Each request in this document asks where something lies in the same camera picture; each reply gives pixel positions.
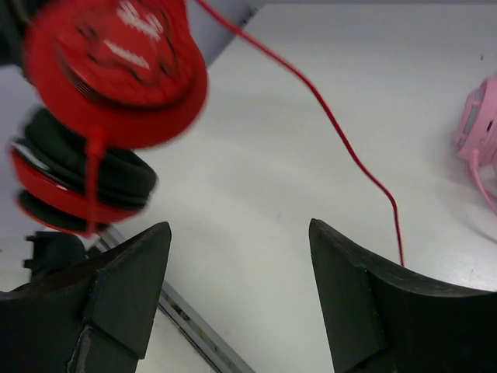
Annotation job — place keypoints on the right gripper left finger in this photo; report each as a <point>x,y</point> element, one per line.
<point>44,327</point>

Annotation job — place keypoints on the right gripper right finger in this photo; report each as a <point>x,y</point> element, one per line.
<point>381,317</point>

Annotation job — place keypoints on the red black headphones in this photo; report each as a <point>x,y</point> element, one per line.
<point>113,77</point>

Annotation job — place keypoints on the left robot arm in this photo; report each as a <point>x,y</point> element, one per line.
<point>16,16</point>

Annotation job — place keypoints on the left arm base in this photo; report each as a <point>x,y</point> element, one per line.
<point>56,251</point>

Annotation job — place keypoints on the pink headphones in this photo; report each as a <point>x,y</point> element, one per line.
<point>477,127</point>

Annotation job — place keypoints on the aluminium rail frame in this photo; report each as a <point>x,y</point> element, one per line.
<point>194,322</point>

